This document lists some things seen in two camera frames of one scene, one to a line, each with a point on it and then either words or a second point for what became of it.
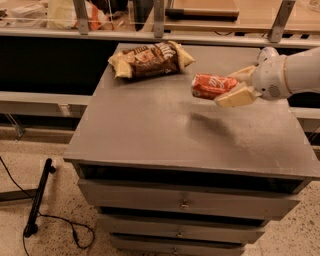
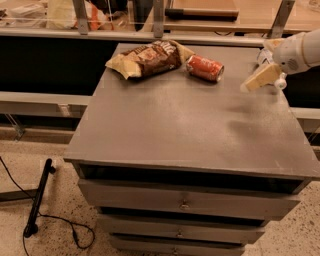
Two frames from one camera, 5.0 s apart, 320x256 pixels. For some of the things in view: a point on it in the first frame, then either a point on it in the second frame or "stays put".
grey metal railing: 276,38 stays put
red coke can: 207,85 -> 204,67
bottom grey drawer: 142,246 stays put
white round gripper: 269,79 -> 288,56
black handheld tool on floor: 32,227 stays put
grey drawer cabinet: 168,173 stays put
